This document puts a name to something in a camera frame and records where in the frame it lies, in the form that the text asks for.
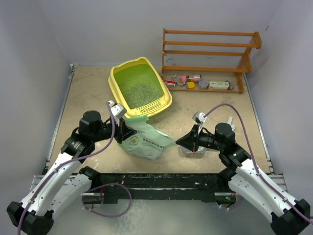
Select yellow green litter box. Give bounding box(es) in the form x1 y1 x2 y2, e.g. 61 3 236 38
108 57 173 118

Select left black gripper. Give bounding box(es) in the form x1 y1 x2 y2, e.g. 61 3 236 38
91 116 136 143

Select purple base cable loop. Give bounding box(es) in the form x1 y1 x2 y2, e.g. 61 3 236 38
82 183 133 218

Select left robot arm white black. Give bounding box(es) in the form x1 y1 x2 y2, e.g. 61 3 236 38
7 104 135 235

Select yellow grey sponge block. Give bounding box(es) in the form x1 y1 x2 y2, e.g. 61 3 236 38
185 82 196 89

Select white plastic bracket piece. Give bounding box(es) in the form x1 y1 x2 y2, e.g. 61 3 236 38
227 116 235 131

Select red white small box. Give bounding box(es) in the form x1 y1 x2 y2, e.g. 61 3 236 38
164 80 176 87

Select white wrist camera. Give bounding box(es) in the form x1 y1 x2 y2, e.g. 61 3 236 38
108 100 127 119
192 111 207 134

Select pink patterned tube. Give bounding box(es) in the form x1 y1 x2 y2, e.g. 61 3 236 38
185 74 201 83

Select green cat litter bag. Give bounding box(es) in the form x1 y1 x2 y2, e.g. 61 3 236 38
119 116 176 160

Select wooden three-tier rack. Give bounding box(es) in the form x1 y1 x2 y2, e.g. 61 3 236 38
161 28 262 94

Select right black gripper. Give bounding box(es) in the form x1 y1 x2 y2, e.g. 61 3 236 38
176 123 224 152

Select purple camera cable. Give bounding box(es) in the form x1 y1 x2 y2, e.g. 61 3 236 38
204 103 313 225
16 102 116 235

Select white green long box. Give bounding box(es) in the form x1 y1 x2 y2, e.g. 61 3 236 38
209 81 229 90

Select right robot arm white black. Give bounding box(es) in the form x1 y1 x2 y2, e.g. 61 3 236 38
176 123 311 235

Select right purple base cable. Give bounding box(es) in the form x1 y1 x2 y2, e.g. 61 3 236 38
219 198 243 212

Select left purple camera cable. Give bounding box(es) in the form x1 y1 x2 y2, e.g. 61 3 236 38
16 102 116 235

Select pink tape roll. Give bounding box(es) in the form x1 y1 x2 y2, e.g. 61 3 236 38
180 75 187 83

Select grey small object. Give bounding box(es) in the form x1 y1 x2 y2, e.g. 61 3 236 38
226 81 234 91

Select grey round container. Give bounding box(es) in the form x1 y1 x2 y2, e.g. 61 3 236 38
198 78 209 90

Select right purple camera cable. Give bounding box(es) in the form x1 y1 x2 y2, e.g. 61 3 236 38
204 103 313 225

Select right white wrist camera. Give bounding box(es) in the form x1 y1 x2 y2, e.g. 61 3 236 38
192 111 207 134

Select silver metal scoop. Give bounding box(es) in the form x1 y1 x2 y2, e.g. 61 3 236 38
179 146 207 158

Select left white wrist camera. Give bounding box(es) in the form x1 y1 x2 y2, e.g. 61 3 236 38
108 100 127 119

